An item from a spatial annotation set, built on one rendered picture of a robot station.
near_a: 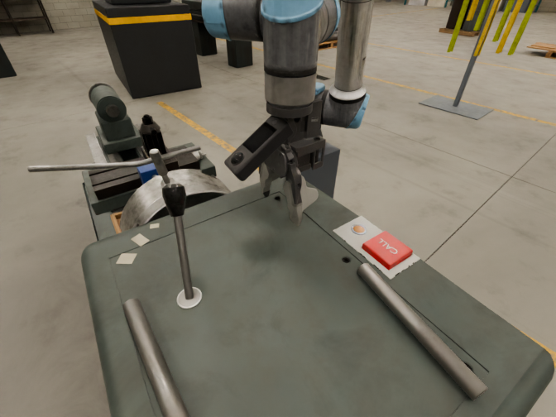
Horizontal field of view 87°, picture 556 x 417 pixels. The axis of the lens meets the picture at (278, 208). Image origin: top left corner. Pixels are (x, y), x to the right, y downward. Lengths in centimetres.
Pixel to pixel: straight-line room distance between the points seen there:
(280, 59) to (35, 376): 200
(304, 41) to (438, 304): 40
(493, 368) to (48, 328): 217
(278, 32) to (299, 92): 8
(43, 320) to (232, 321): 198
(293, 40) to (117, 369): 46
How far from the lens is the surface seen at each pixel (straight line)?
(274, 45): 42
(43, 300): 246
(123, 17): 549
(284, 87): 43
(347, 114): 102
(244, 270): 48
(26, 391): 213
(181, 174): 78
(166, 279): 50
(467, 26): 1300
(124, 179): 135
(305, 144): 48
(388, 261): 51
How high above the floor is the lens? 163
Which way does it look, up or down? 39 degrees down
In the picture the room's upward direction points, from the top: straight up
